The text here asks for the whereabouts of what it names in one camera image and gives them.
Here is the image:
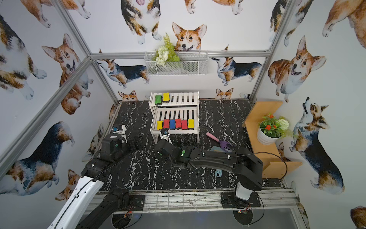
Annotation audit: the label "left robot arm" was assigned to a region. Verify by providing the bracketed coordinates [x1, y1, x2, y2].
[49, 131, 142, 229]

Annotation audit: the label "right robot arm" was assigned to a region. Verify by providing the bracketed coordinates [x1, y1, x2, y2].
[154, 139, 263, 200]

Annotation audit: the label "blue eraser lower shelf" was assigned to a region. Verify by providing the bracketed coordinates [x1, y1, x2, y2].
[169, 119, 176, 130]

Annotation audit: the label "white wooden two-tier shelf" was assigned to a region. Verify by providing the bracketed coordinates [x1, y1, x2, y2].
[149, 91, 200, 143]

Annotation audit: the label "dark green eraser upper shelf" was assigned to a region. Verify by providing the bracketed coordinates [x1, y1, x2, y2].
[154, 94, 163, 106]

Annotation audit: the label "yellow eraser upper shelf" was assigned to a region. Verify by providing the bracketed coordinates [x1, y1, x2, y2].
[163, 93, 170, 103]

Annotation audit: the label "red eraser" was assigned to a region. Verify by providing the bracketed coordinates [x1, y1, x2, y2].
[163, 119, 170, 129]
[181, 120, 188, 130]
[175, 119, 182, 129]

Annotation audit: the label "yellow eraser lower left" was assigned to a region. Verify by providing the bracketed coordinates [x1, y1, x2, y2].
[156, 121, 163, 131]

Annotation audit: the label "yellow eraser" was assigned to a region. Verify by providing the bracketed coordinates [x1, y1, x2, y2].
[156, 121, 163, 131]
[187, 119, 194, 129]

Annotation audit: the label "yellow eraser lower right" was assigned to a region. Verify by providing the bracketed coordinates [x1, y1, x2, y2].
[187, 119, 194, 129]

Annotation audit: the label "teal dustpan with brush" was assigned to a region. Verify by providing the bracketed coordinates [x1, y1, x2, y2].
[210, 146, 226, 177]

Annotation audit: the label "artificial fern and white flowers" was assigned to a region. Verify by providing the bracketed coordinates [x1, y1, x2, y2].
[152, 33, 180, 66]

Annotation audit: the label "white pot red flowers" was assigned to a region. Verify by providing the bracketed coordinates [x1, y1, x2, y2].
[257, 114, 293, 145]

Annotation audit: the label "wooden corner stand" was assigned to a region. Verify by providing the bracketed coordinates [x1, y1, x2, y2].
[244, 101, 303, 178]

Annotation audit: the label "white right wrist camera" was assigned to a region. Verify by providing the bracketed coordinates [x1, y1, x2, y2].
[160, 129, 172, 144]

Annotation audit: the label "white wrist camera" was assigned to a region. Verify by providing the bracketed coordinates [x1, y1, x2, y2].
[160, 129, 172, 144]
[111, 125, 127, 143]

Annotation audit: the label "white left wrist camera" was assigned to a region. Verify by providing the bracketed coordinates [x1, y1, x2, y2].
[111, 125, 127, 143]

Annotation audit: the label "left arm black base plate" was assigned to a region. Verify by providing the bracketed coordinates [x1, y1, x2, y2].
[119, 194, 146, 212]

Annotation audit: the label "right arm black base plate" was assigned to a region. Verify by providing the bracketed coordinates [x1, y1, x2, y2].
[220, 192, 262, 210]

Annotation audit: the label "white wire wall basket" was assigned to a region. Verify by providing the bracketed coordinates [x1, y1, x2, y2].
[144, 51, 209, 76]

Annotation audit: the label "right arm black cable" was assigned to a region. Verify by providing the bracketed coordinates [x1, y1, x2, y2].
[228, 151, 288, 225]

